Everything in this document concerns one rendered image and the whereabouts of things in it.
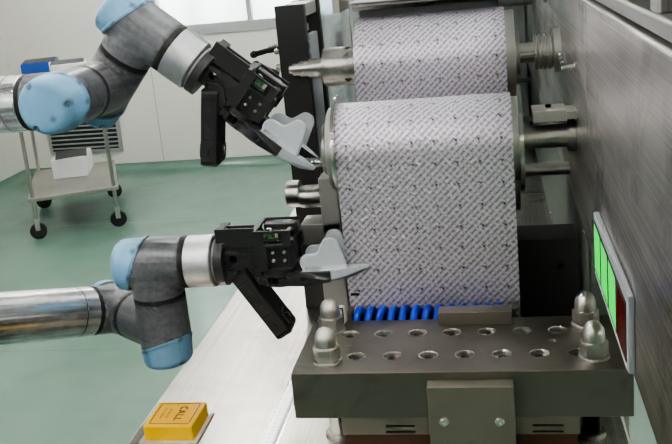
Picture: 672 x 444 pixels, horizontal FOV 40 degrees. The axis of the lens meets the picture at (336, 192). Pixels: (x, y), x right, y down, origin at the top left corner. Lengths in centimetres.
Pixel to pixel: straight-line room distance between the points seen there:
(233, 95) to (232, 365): 46
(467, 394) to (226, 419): 39
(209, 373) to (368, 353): 38
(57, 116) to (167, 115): 610
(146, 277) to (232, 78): 30
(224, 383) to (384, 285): 31
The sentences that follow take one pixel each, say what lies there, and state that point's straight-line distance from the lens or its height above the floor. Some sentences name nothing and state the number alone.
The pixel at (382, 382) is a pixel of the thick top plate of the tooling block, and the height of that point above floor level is 102.
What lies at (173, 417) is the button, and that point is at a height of 92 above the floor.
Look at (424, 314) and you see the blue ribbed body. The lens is 126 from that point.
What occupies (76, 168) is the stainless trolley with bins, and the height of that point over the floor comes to 32.
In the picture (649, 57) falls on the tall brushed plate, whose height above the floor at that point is 143.
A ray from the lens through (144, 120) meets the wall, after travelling 736.
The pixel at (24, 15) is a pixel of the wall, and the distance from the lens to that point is 763.
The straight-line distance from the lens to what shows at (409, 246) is 126.
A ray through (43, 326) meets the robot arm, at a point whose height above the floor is 104.
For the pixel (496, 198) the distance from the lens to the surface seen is 123.
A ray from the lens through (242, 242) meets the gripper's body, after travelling 128.
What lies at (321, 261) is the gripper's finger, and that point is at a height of 111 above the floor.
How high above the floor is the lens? 152
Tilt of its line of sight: 15 degrees down
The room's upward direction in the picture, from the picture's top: 5 degrees counter-clockwise
